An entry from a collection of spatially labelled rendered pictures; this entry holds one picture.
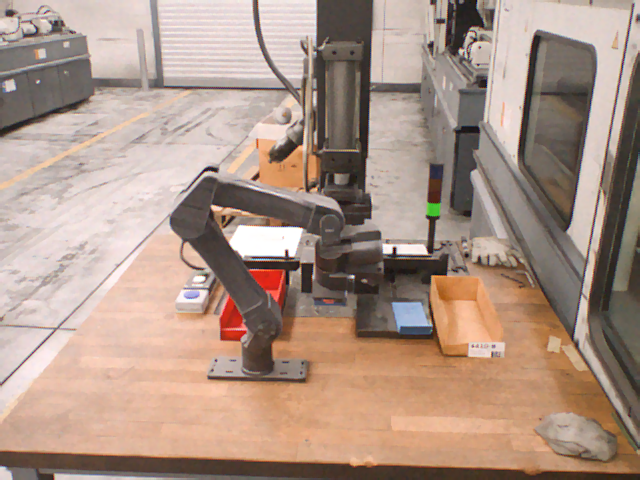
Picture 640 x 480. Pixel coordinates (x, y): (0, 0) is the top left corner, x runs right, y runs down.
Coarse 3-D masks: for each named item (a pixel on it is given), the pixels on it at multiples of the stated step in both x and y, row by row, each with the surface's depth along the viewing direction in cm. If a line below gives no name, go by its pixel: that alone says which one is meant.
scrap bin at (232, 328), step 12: (264, 276) 156; (276, 276) 156; (264, 288) 158; (276, 288) 157; (228, 300) 141; (276, 300) 141; (228, 312) 142; (228, 324) 141; (240, 324) 141; (228, 336) 135; (240, 336) 135
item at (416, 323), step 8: (392, 304) 146; (400, 304) 146; (408, 304) 146; (416, 304) 146; (400, 312) 143; (416, 312) 143; (424, 312) 143; (400, 320) 139; (408, 320) 139; (416, 320) 139; (424, 320) 139; (400, 328) 133; (408, 328) 133; (416, 328) 133; (424, 328) 133
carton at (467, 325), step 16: (432, 288) 148; (448, 288) 151; (464, 288) 151; (480, 288) 147; (432, 304) 147; (448, 304) 150; (464, 304) 150; (480, 304) 147; (448, 320) 143; (464, 320) 143; (480, 320) 143; (496, 320) 131; (448, 336) 136; (464, 336) 136; (480, 336) 136; (496, 336) 131; (448, 352) 130; (464, 352) 129; (480, 352) 129; (496, 352) 129
